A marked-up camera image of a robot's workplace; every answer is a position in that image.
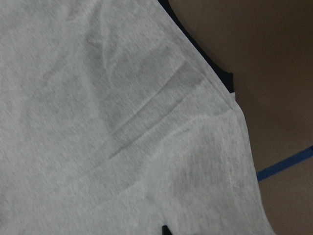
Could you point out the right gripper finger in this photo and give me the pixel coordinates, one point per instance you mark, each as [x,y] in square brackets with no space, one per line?
[166,230]

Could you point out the grey cartoon print t-shirt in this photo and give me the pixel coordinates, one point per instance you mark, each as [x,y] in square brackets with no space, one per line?
[112,123]

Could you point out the crossing blue tape line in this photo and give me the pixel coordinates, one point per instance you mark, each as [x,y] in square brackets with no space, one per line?
[284,164]

